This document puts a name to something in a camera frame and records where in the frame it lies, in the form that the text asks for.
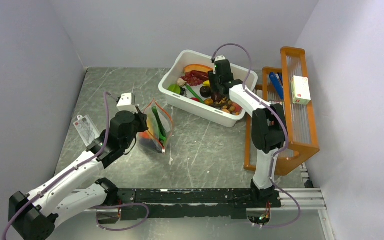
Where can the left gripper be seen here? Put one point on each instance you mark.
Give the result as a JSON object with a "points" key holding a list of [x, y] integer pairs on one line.
{"points": [[141, 118]]}

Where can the clear zip top bag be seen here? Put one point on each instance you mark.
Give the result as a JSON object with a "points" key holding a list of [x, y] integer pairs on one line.
{"points": [[151, 139]]}

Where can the dark green toy cucumber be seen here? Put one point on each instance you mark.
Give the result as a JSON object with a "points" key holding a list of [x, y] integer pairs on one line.
{"points": [[161, 129]]}

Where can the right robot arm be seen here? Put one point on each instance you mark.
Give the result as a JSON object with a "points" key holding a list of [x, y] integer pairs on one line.
{"points": [[268, 128]]}

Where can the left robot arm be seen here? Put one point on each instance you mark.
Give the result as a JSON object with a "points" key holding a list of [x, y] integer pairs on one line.
{"points": [[36, 214]]}

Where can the white plastic food bin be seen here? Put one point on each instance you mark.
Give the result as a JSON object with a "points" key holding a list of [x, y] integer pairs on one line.
{"points": [[212, 106]]}

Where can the green toy lime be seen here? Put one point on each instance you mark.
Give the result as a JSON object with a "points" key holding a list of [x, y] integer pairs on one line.
{"points": [[174, 88]]}

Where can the white tag card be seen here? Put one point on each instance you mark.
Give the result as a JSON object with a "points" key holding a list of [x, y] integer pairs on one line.
{"points": [[86, 129]]}

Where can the red toy grapes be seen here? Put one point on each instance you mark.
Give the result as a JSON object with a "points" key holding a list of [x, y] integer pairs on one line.
{"points": [[195, 78]]}

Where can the orange toy melon slice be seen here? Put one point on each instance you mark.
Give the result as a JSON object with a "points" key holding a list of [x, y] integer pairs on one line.
{"points": [[197, 67]]}

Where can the orange wooden rack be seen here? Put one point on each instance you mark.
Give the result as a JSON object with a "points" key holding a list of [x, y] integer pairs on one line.
{"points": [[300, 119]]}

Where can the white small carton box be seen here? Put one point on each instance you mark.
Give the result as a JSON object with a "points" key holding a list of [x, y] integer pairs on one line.
{"points": [[300, 90]]}

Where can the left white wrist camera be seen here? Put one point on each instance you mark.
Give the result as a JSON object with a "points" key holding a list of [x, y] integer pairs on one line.
{"points": [[127, 103]]}

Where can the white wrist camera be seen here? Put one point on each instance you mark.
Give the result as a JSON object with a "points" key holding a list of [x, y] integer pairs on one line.
{"points": [[217, 59], [127, 103]]}

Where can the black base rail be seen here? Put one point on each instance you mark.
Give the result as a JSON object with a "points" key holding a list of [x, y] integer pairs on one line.
{"points": [[191, 203]]}

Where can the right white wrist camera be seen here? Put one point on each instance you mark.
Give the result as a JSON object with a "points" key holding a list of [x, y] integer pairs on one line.
{"points": [[217, 59]]}

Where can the blue handled tool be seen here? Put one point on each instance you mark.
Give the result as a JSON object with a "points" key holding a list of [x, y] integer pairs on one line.
{"points": [[277, 82]]}

